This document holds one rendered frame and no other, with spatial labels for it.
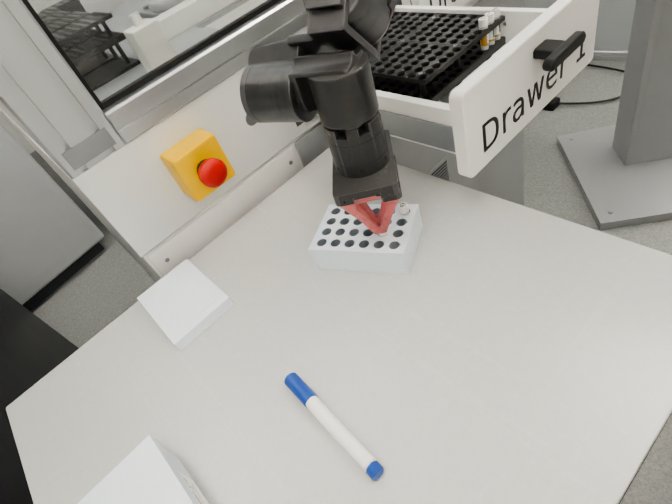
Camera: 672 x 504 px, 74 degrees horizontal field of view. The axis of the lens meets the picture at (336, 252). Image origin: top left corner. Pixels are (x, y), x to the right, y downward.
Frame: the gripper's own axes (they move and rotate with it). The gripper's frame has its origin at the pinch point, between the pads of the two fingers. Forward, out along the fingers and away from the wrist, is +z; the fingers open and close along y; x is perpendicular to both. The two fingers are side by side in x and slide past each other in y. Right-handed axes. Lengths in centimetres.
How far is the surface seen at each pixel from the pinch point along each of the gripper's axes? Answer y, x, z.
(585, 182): -85, 64, 76
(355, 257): 2.0, -3.6, 2.8
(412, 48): -24.8, 8.4, -9.0
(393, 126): -13.8, 3.8, -4.2
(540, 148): -114, 58, 79
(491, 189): -64, 28, 52
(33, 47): -10.2, -32.2, -25.8
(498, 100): -7.7, 15.7, -7.9
